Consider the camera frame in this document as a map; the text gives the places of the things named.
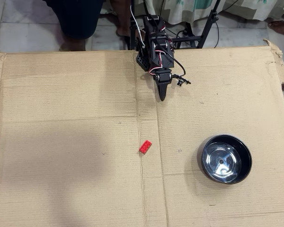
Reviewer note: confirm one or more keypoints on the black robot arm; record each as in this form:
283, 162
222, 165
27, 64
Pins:
156, 45

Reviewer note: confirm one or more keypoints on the black perforated arm base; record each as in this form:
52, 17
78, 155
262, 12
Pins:
142, 60

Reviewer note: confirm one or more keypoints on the green patterned bed sheet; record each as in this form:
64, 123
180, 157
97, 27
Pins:
227, 9

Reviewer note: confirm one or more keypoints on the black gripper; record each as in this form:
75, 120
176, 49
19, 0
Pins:
163, 79

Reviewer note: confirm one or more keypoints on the brown cardboard sheet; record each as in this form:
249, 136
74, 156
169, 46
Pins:
73, 142

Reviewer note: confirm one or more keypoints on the black metal stand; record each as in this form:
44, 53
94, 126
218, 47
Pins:
204, 35

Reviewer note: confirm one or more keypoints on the person leg in dark shorts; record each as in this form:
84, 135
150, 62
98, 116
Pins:
75, 21

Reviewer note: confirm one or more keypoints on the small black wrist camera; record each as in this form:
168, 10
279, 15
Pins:
181, 80

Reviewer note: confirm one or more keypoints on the black glossy bowl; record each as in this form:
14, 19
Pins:
223, 159

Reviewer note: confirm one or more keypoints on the bare person leg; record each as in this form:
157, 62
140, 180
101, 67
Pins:
123, 21

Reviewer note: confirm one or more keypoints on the red lego block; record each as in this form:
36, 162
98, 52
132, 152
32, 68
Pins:
145, 147

